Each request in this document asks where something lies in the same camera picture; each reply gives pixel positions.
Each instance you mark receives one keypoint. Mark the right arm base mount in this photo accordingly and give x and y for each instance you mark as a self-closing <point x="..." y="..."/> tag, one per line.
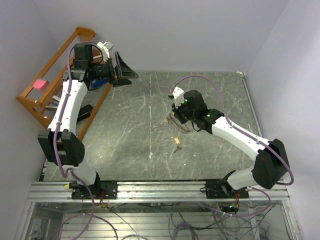
<point x="220" y="189"/>

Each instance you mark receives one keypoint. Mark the white stapler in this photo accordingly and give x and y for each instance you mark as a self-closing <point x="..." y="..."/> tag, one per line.
<point x="53" y="105"/>

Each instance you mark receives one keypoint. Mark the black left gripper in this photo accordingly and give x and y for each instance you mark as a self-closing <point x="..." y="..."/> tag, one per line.
<point x="123" y="73"/>

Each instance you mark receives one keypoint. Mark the pink eraser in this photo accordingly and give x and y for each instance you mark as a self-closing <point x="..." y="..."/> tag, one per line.
<point x="40" y="84"/>

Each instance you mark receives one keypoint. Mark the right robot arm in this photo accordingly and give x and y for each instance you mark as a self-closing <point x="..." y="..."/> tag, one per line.
<point x="270" y="161"/>

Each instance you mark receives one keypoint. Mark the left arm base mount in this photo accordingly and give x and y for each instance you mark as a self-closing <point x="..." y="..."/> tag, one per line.
<point x="107" y="191"/>

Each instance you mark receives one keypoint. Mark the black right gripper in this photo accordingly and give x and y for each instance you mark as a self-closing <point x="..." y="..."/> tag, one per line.
<point x="177" y="112"/>

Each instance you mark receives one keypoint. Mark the silver key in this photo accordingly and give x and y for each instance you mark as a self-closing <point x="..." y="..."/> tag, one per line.
<point x="177" y="148"/>

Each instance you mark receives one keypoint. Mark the blue stapler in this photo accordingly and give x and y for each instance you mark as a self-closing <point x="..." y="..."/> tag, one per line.
<point x="97" y="83"/>

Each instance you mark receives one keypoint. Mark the yellow tipped tool on rail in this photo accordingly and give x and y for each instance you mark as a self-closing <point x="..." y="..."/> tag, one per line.
<point x="72" y="185"/>

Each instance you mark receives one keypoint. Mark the orange wooden rack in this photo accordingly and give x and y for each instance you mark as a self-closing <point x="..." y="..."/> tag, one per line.
<point x="34" y="100"/>

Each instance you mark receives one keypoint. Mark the yellow key tag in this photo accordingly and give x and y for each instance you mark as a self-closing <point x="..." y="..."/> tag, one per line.
<point x="176" y="140"/>

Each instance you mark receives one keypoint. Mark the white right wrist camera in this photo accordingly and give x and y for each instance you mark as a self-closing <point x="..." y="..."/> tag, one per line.
<point x="178" y="96"/>

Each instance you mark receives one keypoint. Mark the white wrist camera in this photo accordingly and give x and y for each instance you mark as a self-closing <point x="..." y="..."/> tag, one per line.
<point x="178" y="96"/>
<point x="105" y="48"/>

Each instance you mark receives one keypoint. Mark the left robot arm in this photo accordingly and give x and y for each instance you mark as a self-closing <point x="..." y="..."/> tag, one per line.
<point x="59" y="143"/>

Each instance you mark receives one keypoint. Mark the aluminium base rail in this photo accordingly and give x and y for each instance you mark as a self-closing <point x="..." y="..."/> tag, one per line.
<point x="150" y="192"/>

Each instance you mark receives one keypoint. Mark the black stapler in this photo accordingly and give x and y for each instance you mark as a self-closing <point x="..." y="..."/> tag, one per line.
<point x="84" y="112"/>

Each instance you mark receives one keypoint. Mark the large keyring with yellow handle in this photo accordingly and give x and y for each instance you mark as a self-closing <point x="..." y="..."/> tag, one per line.
<point x="180" y="127"/>

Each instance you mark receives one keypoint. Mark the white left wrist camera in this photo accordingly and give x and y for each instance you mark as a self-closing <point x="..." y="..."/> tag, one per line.
<point x="105" y="48"/>

